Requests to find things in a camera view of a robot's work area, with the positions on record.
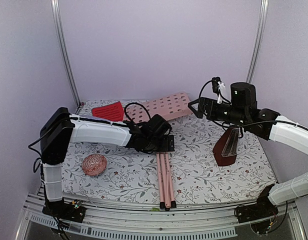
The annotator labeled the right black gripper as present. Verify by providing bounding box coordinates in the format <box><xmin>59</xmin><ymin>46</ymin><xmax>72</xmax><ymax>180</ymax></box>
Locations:
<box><xmin>188</xmin><ymin>96</ymin><xmax>249</xmax><ymax>127</ymax></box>

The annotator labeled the floral patterned table mat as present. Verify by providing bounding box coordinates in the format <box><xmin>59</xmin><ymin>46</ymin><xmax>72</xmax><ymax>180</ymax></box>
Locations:
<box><xmin>45</xmin><ymin>99</ymin><xmax>277</xmax><ymax>206</ymax></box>

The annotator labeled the black camera cable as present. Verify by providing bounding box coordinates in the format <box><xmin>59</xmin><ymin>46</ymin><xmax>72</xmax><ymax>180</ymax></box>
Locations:
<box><xmin>123</xmin><ymin>101</ymin><xmax>152</xmax><ymax>123</ymax></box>
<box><xmin>198</xmin><ymin>79</ymin><xmax>232</xmax><ymax>106</ymax></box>

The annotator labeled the right black camera cable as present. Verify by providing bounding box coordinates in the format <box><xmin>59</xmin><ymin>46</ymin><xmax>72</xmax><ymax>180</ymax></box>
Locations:
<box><xmin>198</xmin><ymin>79</ymin><xmax>232</xmax><ymax>106</ymax></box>

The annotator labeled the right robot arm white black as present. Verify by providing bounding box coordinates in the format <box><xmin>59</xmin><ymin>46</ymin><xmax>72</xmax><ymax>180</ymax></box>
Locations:
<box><xmin>187</xmin><ymin>77</ymin><xmax>308</xmax><ymax>218</ymax></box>

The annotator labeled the aluminium front rail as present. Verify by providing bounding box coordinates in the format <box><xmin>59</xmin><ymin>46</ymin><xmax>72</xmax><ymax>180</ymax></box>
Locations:
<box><xmin>15</xmin><ymin>193</ymin><xmax>307</xmax><ymax>240</ymax></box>

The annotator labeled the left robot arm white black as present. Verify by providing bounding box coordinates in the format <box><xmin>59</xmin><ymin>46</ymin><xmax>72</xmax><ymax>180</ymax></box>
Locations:
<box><xmin>28</xmin><ymin>107</ymin><xmax>175</xmax><ymax>217</ymax></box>

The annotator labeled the pink music stand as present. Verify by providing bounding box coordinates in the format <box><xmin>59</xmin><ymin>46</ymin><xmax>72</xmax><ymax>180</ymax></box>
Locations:
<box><xmin>124</xmin><ymin>92</ymin><xmax>190</xmax><ymax>211</ymax></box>

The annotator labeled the aluminium frame post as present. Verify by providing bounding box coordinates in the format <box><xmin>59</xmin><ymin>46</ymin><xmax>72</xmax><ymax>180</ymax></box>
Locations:
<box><xmin>246</xmin><ymin>0</ymin><xmax>269</xmax><ymax>84</ymax></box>
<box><xmin>50</xmin><ymin>0</ymin><xmax>81</xmax><ymax>107</ymax></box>

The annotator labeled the red sheet music paper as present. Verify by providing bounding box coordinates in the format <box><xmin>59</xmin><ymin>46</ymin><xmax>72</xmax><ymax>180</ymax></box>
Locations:
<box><xmin>91</xmin><ymin>101</ymin><xmax>124</xmax><ymax>122</ymax></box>

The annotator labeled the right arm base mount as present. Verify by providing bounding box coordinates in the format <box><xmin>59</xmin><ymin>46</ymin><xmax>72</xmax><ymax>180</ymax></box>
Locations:
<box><xmin>234</xmin><ymin>195</ymin><xmax>279</xmax><ymax>223</ymax></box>

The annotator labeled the left black camera cable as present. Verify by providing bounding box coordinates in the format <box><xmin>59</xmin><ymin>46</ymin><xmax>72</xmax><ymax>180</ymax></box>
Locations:
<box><xmin>123</xmin><ymin>101</ymin><xmax>152</xmax><ymax>123</ymax></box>

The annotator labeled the brown wooden metronome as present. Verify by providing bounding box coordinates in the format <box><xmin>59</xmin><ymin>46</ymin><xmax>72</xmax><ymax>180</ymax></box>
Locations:
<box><xmin>212</xmin><ymin>127</ymin><xmax>240</xmax><ymax>167</ymax></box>

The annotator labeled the left aluminium frame post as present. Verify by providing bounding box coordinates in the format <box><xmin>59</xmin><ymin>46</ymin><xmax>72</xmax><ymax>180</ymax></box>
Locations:
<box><xmin>50</xmin><ymin>0</ymin><xmax>81</xmax><ymax>107</ymax></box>

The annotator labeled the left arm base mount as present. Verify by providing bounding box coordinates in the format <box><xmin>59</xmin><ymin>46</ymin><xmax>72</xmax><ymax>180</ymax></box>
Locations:
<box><xmin>42</xmin><ymin>199</ymin><xmax>87</xmax><ymax>223</ymax></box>

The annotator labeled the red patterned ceramic bowl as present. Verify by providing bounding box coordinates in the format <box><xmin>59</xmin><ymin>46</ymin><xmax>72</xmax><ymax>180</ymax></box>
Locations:
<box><xmin>81</xmin><ymin>153</ymin><xmax>107</xmax><ymax>177</ymax></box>

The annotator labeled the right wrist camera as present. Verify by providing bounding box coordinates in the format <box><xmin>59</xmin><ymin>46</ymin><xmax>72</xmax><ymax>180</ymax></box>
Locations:
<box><xmin>211</xmin><ymin>76</ymin><xmax>226</xmax><ymax>94</ymax></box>

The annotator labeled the right aluminium frame post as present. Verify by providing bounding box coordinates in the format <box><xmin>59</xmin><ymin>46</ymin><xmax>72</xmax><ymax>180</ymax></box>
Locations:
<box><xmin>246</xmin><ymin>0</ymin><xmax>269</xmax><ymax>84</ymax></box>

